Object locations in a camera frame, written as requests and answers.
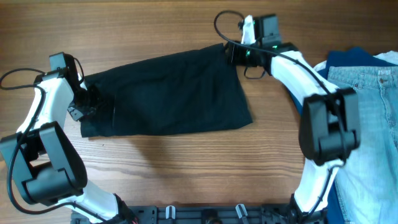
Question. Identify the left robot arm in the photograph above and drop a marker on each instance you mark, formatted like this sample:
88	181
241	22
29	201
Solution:
45	171

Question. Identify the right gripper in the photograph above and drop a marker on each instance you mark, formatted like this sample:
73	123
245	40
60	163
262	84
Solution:
234	53

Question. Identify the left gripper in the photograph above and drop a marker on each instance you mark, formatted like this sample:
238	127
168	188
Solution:
79	114

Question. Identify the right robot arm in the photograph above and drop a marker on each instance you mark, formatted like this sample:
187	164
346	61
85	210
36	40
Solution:
329	127

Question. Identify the blue shirt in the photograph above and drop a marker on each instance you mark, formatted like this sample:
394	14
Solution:
348	57

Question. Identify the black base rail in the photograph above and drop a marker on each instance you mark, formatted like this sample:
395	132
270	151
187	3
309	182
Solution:
264	214

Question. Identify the black shorts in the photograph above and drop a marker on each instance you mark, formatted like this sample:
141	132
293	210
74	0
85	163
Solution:
188	92

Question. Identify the light blue jeans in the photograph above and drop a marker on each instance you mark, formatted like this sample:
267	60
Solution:
373	140

